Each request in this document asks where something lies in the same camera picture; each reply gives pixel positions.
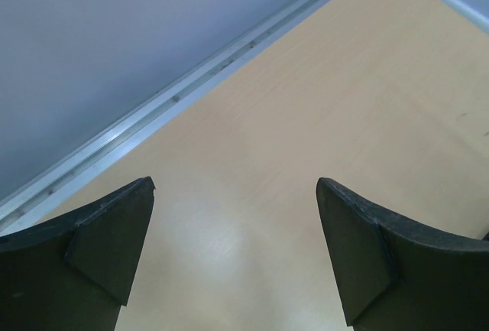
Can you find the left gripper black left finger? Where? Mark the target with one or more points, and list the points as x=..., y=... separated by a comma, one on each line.
x=75, y=271

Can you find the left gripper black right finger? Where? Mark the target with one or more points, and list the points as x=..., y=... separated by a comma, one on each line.
x=394, y=273

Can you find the aluminium left side rail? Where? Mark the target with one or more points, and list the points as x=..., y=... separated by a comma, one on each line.
x=56, y=185

